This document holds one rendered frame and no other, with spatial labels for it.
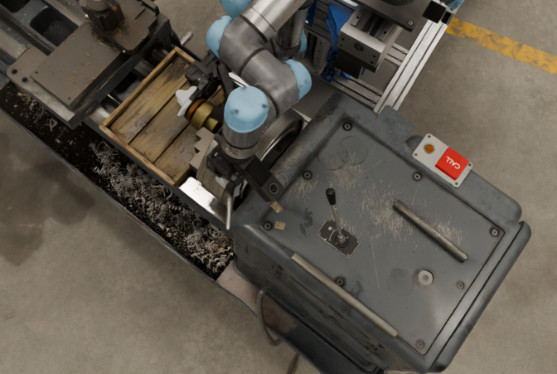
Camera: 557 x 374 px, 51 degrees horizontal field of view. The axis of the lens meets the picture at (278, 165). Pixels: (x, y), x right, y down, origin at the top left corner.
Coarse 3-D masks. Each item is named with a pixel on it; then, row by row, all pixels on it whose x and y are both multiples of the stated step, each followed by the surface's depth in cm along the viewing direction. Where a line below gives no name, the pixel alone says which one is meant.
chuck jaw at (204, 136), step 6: (198, 132) 159; (204, 132) 159; (210, 132) 159; (198, 138) 160; (204, 138) 158; (210, 138) 158; (198, 144) 157; (204, 144) 158; (198, 150) 158; (204, 150) 157; (198, 156) 156; (192, 162) 156; (198, 162) 156; (192, 168) 158; (198, 180) 157; (204, 186) 158
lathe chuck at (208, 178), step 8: (264, 128) 145; (216, 144) 145; (208, 152) 146; (200, 168) 150; (200, 176) 152; (208, 176) 150; (216, 176) 148; (200, 184) 158; (208, 184) 152; (216, 184) 150; (216, 192) 152
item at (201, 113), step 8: (192, 104) 160; (200, 104) 160; (208, 104) 160; (192, 112) 159; (200, 112) 158; (208, 112) 158; (192, 120) 160; (200, 120) 159; (208, 120) 159; (216, 120) 159; (200, 128) 159; (208, 128) 160; (216, 128) 164
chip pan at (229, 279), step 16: (0, 80) 222; (144, 224) 207; (224, 272) 203; (240, 272) 203; (224, 288) 201; (240, 288) 201; (272, 304) 200; (272, 320) 198; (288, 320) 198; (288, 336) 197; (304, 336) 197; (320, 336) 197; (304, 352) 195; (320, 352) 195; (336, 368) 194; (352, 368) 194
